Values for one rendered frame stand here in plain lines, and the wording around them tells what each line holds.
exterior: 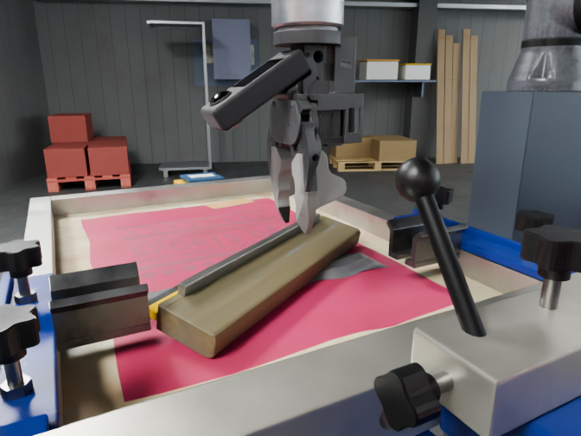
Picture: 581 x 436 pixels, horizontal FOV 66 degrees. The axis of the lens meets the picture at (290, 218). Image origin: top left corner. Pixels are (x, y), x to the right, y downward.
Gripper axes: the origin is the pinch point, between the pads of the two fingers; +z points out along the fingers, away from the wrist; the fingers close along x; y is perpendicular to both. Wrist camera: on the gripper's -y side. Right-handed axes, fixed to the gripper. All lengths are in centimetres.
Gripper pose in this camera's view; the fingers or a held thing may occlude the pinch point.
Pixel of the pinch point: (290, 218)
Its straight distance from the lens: 52.1
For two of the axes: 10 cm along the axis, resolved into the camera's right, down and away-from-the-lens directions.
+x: -4.6, -2.5, 8.5
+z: 0.1, 9.6, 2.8
